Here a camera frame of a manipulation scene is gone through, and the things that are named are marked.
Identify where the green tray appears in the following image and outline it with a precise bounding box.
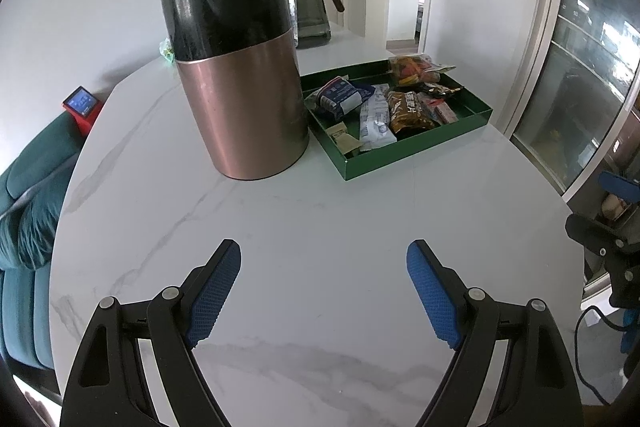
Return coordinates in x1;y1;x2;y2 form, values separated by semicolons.
300;59;495;181

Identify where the brown oat snack packet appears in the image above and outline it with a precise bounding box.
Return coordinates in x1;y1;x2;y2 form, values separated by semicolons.
386;89;440;138

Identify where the red desk clock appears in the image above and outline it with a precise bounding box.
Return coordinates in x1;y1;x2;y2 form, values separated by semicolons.
62;85;105;132

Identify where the blue white snack packet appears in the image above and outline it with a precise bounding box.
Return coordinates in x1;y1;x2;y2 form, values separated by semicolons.
304;77;376;124

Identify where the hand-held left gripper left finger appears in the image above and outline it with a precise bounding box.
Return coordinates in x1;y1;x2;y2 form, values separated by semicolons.
60;238;242;427

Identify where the copper trash can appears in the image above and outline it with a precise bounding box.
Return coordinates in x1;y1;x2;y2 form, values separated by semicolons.
160;0;311;181

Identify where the white door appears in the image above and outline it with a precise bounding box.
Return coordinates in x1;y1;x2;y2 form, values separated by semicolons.
419;0;553;128

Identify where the black cable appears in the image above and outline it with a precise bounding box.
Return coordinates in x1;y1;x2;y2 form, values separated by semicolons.
572;304;626;405

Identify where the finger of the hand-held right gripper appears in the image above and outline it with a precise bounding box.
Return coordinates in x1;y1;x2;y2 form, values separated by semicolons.
565;213;640;258
598;171;640;202

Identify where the dark glass kettle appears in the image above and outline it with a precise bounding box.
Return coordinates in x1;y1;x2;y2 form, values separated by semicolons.
284;0;346;50

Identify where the teal sofa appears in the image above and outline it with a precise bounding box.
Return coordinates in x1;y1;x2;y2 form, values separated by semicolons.
0;112;83;368

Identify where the glass sliding door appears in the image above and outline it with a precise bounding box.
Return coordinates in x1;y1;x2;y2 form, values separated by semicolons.
500;0;640;205

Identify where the red orange snack packet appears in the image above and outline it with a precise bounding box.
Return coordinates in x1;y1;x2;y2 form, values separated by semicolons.
387;53;457;88

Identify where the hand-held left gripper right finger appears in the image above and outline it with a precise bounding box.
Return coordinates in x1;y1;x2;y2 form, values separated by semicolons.
406;239;585;427

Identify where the red snack bar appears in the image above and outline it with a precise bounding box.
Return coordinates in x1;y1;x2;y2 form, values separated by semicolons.
425;99;458;125

